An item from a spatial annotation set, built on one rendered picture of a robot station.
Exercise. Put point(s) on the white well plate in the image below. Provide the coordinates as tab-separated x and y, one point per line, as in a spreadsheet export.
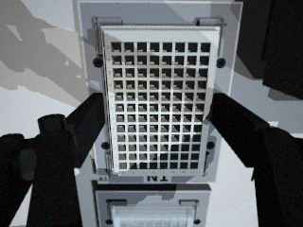
163	63

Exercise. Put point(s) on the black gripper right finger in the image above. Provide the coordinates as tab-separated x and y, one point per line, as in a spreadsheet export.
274	155

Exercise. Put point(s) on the pale grey multiwell plate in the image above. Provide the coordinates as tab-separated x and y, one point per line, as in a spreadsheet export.
153	215

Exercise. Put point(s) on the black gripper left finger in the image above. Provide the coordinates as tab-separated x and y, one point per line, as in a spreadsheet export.
62	145

